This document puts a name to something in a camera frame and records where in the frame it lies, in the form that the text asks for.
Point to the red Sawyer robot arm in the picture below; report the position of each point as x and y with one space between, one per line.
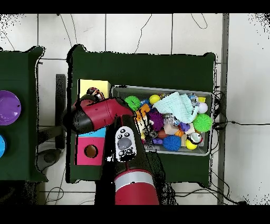
137 190

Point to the wooden box with three holes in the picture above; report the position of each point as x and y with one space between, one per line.
90 160

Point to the shallow mesh bin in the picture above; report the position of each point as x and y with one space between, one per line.
205 149

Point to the orange plastic block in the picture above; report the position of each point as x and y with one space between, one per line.
143 108

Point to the green spiky rubber ball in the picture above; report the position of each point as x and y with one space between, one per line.
202 123
132 103

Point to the blue furry toy with eyes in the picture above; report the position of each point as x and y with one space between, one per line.
145 102

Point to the purple spiky rubber ball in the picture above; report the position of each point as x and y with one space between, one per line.
156 120

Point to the smooth yellow ball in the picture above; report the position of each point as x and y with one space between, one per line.
155 99

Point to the dark green table cloth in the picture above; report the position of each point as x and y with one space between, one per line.
137 69
25 148

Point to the mint green cloth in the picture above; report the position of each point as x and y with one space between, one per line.
177 105

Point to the blue spiky rubber ball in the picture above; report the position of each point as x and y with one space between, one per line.
172 143

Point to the crushed silver drink can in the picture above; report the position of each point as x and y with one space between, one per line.
196 137

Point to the purple plastic plate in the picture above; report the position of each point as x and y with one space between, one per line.
9 107

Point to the blue plastic plate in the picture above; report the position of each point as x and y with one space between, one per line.
2 145

